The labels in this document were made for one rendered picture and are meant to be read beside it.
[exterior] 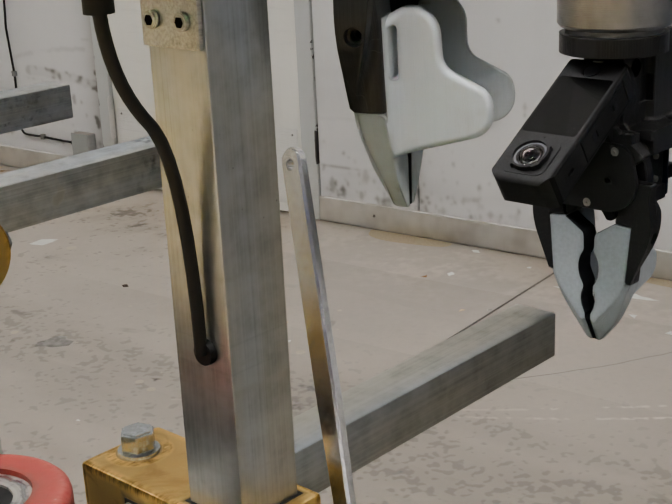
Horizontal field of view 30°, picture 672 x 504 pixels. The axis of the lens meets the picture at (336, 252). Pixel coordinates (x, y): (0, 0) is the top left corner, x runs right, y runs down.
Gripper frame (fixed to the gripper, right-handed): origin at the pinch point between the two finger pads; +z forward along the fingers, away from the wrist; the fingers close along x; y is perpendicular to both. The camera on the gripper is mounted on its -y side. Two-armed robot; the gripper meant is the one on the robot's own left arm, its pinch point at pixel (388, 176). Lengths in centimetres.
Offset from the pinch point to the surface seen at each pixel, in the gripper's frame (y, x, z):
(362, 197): -118, 295, 91
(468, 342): -1.1, 16.1, 14.7
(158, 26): -6.4, -8.4, -7.9
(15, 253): -211, 245, 101
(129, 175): -25.3, 18.3, 6.2
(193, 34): -4.5, -9.1, -7.7
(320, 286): -3.6, -0.2, 5.6
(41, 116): -45, 37, 7
